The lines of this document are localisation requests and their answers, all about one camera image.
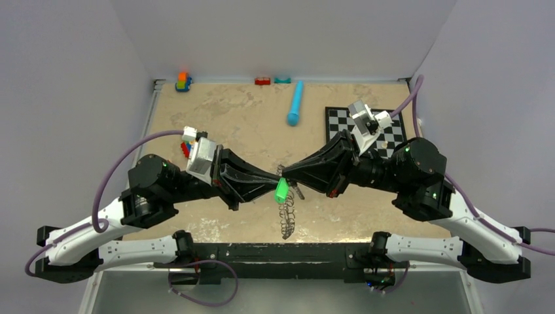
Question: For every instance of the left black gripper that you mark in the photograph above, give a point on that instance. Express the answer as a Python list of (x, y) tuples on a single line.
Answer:
[(234, 179)]

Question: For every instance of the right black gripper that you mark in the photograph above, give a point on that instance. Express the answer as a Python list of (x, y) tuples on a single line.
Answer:
[(326, 171)]

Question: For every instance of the silver key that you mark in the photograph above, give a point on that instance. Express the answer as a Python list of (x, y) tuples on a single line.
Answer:
[(298, 191)]

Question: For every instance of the green key tag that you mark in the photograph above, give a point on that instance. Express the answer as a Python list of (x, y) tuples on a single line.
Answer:
[(282, 190)]

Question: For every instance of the metal disc with keyrings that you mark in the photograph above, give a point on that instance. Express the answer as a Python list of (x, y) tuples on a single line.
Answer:
[(287, 214)]

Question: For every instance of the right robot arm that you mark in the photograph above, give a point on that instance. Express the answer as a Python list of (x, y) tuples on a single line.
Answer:
[(415, 174)]

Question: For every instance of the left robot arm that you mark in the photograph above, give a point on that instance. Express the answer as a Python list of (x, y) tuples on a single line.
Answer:
[(75, 253)]

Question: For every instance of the black white chessboard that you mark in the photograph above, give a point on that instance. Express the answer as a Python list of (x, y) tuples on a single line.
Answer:
[(338, 119)]

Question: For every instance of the blue cylinder tube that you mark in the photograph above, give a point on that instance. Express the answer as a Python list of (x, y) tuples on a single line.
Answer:
[(293, 115)]

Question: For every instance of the colourful toy block stack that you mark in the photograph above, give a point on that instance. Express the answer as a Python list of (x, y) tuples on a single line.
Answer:
[(186, 149)]

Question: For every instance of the teal toy brick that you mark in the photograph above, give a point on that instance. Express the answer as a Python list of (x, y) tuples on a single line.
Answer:
[(282, 80)]

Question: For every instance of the red toy brick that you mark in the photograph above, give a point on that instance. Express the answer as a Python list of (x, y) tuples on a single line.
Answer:
[(261, 81)]

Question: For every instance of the blue orange toy car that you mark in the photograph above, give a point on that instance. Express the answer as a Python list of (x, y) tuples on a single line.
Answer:
[(184, 81)]

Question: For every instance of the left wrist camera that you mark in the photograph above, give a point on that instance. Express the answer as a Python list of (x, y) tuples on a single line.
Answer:
[(201, 151)]

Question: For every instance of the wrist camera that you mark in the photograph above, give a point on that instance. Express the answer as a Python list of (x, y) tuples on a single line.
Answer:
[(201, 151), (368, 126)]

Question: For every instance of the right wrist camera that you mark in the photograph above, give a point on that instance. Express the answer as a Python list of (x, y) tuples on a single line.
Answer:
[(368, 126)]

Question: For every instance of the black front rail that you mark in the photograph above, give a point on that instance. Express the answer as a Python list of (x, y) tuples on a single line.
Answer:
[(348, 262)]

